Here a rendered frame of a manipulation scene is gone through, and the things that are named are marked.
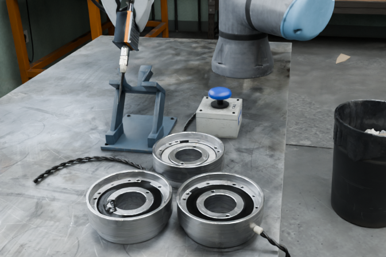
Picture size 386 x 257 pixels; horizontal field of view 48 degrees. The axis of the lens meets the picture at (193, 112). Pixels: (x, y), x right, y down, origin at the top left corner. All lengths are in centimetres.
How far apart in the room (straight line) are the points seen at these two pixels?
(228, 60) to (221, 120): 31
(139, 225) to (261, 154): 27
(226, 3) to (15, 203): 62
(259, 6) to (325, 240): 111
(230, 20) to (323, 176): 131
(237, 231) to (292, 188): 156
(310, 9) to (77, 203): 56
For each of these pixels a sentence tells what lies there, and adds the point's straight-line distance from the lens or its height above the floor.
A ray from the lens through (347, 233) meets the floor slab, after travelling 186.
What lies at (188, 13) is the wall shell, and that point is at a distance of 469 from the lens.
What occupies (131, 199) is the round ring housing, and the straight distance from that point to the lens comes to 58.
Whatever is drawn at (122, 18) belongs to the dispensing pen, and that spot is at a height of 101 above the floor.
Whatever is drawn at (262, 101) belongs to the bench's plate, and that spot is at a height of 80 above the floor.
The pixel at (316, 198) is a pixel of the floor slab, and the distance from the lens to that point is 202.
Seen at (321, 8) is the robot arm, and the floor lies 97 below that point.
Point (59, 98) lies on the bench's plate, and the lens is 96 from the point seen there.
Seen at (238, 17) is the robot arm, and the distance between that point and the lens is 99.
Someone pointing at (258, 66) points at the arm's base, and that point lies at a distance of 102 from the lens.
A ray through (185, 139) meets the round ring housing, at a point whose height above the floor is 83.
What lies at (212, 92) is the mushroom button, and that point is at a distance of 74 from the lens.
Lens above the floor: 115
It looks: 25 degrees down
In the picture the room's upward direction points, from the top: 1 degrees counter-clockwise
